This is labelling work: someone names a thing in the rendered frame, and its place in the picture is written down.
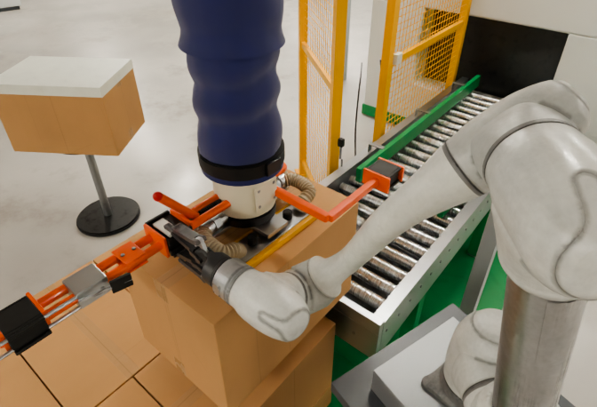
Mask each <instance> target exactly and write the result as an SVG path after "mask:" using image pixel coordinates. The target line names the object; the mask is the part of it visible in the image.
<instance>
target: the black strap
mask: <svg viewBox="0 0 597 407"><path fill-rule="evenodd" d="M197 155H198V161H199V165H200V167H201V168H202V170H203V171H204V172H206V173H207V174H209V175H211V176H212V177H214V178H217V179H220V180H227V181H248V180H256V179H260V178H263V177H265V176H267V177H269V176H270V175H272V174H274V173H275V172H277V171H279V170H281V168H282V164H283V161H284V157H285V151H284V141H283V138H282V141H281V145H280V147H279V148H278V150H277V151H276V152H275V154H274V155H273V156H271V157H270V158H268V159H267V160H264V161H262V162H260V163H257V164H249V165H241V166H230V165H224V164H215V163H213V162H210V161H209V160H207V159H206V158H204V157H203V156H202V155H201V154H200V152H199V148H198V146H197Z"/></svg>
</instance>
